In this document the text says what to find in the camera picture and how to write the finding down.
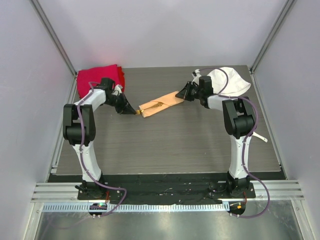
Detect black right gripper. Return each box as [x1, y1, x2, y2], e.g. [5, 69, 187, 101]
[175, 81, 203, 102]

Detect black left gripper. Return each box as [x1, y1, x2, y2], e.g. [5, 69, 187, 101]
[104, 92, 136, 115]

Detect gold fork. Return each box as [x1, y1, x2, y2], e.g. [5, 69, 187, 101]
[135, 101, 164, 116]

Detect beige satin napkin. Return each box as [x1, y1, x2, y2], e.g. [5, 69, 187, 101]
[137, 91, 185, 118]

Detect white ceramic spoon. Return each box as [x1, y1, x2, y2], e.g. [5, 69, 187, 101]
[252, 132, 268, 143]

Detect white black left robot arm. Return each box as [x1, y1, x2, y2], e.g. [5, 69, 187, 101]
[62, 77, 136, 200]

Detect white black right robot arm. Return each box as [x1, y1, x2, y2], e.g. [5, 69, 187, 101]
[175, 76, 257, 198]

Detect white bucket hat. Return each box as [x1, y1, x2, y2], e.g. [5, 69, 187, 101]
[207, 67, 251, 97]

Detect red folded cloth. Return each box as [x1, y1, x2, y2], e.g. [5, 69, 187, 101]
[76, 64, 125, 99]

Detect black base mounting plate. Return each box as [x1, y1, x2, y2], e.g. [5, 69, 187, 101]
[48, 173, 256, 205]

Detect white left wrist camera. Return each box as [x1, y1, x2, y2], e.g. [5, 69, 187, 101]
[113, 84, 123, 94]

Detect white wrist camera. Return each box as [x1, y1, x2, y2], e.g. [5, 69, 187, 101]
[113, 84, 123, 94]
[192, 69, 202, 79]

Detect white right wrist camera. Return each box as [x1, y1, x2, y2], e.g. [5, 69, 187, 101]
[192, 69, 202, 79]

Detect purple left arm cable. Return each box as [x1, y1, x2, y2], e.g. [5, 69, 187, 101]
[74, 81, 128, 221]

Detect aluminium frame rail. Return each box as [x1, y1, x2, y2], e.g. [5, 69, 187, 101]
[31, 180, 305, 205]

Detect white slotted cable duct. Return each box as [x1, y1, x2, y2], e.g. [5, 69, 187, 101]
[42, 201, 230, 213]

